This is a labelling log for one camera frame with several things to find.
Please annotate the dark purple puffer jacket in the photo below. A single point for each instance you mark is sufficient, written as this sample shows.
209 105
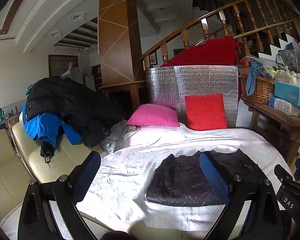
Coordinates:
190 180

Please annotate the beige plastic bag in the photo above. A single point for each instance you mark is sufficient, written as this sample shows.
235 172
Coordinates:
287 77

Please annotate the pink pillow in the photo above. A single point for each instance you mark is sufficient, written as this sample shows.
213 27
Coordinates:
152 116

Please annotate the light blue cardboard box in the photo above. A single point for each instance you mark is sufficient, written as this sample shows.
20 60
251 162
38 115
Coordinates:
290 92

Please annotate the green bottle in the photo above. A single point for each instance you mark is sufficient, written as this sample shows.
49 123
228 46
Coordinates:
0 113

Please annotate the dark plastic bag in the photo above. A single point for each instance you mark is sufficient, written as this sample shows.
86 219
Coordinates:
286 58

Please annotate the blue jacket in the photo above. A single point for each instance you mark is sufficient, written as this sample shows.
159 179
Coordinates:
42 127

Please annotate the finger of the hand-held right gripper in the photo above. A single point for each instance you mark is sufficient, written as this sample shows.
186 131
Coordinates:
282 172

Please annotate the white bed blanket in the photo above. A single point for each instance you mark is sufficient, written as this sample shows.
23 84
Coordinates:
130 170

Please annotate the cream leather sofa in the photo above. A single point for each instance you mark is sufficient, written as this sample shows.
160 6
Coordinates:
14 160

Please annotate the red pillow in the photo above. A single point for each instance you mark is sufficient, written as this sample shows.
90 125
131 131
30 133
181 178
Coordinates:
206 112

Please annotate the blue cloth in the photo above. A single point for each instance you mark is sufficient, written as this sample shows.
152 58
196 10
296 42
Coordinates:
253 77

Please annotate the framed picture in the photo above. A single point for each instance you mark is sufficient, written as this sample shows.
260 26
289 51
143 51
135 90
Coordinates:
153 58

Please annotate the brown wooden column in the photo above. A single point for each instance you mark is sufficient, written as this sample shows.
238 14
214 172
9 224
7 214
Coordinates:
114 42

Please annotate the toilet paper pack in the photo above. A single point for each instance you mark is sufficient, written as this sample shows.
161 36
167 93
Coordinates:
282 105

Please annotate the silver foil insulation board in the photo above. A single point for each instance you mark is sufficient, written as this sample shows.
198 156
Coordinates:
197 80

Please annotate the grey garment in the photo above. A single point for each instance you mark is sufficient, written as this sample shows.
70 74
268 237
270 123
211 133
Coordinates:
117 135

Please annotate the black jacket pile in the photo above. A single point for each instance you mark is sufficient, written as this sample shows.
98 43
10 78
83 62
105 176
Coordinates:
69 102

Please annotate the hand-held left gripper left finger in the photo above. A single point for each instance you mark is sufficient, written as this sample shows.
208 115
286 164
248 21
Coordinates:
88 177

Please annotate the wicker basket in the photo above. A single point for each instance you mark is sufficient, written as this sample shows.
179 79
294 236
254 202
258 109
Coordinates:
257 90

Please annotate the wooden table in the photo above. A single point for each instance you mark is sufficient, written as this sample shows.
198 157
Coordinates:
290 122

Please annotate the brown wooden door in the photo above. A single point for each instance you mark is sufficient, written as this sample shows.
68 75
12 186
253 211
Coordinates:
56 65

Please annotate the red cloth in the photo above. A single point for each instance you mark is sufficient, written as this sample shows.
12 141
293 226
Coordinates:
205 53

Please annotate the wooden stair railing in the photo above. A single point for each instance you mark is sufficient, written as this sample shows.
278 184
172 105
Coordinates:
240 12

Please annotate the grey refrigerator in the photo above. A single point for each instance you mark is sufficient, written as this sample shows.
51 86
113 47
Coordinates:
77 77

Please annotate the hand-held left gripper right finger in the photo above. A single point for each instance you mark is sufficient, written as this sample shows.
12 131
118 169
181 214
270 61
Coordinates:
215 177

